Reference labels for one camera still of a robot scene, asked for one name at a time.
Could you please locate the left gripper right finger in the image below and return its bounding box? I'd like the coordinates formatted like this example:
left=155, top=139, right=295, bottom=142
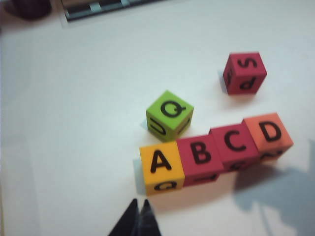
left=138, top=198, right=162, bottom=236

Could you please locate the green foam letter block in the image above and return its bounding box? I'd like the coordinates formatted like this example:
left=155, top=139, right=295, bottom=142
left=145, top=90, right=194, bottom=143

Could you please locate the pink block with S p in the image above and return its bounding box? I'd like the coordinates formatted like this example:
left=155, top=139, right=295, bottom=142
left=222, top=52, right=268, bottom=95

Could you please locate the orange foam letter block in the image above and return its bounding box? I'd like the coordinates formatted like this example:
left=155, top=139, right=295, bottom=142
left=243, top=112, right=294, bottom=162

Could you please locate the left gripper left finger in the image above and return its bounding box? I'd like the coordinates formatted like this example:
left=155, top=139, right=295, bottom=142
left=108, top=198, right=139, bottom=236

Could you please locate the yellow foam letter block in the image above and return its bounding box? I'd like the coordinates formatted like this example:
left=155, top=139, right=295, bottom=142
left=139, top=142, right=185, bottom=196

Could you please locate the black mug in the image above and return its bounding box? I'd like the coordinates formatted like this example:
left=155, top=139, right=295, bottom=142
left=3, top=0, right=52, bottom=20

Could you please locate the pink block with C 5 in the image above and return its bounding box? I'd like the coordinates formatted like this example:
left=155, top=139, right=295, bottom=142
left=209, top=122, right=259, bottom=172

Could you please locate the pink block with B 4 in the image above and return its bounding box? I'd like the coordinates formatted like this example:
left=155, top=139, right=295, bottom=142
left=176, top=134, right=225, bottom=187

